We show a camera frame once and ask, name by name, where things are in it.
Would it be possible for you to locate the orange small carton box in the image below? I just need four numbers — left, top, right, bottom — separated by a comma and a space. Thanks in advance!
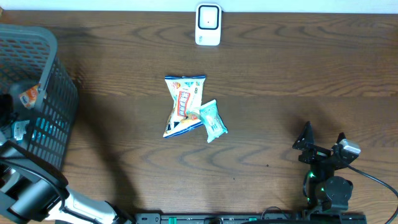
19, 85, 39, 110

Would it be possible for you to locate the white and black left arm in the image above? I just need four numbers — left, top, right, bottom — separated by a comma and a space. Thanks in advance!
1, 140, 136, 223

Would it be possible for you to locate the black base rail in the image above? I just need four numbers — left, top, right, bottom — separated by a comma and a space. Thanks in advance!
134, 212, 367, 224

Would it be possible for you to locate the teal deodorant bottle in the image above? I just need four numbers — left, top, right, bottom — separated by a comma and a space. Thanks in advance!
12, 120, 30, 141

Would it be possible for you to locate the yellow snack chip bag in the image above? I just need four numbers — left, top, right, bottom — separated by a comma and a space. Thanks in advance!
163, 75, 206, 138

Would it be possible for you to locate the grey plastic mesh basket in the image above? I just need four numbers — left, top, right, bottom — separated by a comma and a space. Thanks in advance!
1, 24, 79, 169

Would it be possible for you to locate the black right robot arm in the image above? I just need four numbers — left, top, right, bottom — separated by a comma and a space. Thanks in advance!
292, 121, 357, 217

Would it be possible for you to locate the mint green wipes packet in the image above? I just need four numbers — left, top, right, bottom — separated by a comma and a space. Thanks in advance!
200, 100, 228, 143

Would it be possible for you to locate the white barcode scanner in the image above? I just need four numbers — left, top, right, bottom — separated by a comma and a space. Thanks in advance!
195, 3, 222, 46

